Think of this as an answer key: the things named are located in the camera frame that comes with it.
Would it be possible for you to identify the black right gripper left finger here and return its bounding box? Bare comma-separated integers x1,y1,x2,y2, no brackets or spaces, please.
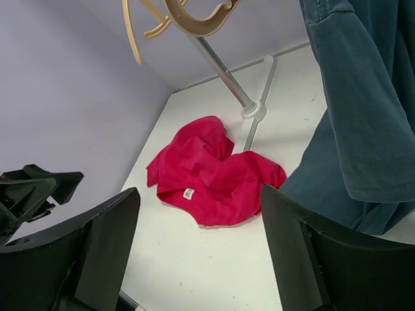
1,187,141,310

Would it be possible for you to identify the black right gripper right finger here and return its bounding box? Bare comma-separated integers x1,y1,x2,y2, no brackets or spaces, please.
261,185,414,310

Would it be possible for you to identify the dark teal t shirt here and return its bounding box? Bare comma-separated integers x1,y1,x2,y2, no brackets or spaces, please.
281,1,414,235

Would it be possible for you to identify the red t shirt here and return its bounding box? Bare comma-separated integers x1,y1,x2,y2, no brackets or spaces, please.
147,116,287,227

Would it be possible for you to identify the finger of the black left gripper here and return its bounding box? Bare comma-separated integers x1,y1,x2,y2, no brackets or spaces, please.
1,178,57,245
23,164,84,205

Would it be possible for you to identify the beige wooden hanger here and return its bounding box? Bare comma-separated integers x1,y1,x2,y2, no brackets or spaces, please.
140,0,240,39
121,0,142,65

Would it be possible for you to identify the white clothes rack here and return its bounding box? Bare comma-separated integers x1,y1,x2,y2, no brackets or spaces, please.
190,35,309,150

